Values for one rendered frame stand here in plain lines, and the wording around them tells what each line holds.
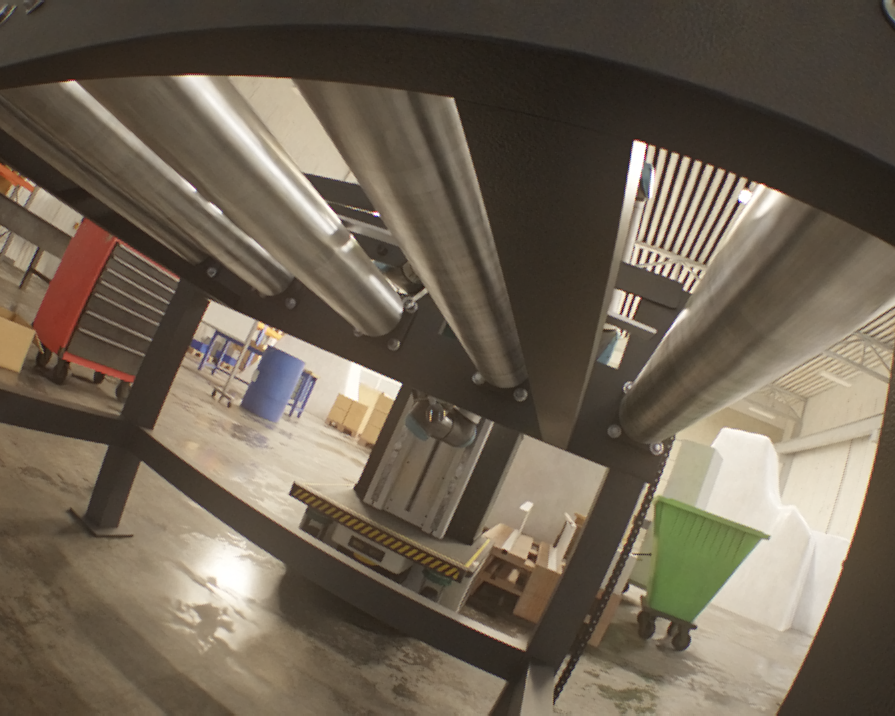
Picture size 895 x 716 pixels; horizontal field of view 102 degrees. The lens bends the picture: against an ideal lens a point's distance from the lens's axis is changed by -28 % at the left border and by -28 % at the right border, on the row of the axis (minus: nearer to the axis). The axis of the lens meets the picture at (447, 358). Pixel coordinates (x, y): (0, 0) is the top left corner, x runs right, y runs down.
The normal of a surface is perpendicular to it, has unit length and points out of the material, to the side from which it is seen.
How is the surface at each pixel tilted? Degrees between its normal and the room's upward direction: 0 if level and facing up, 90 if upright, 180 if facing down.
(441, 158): 127
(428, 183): 143
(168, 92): 116
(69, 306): 90
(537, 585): 90
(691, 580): 101
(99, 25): 90
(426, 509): 90
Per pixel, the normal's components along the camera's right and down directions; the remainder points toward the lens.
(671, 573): -0.40, -0.14
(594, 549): -0.21, -0.26
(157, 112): 0.39, 0.86
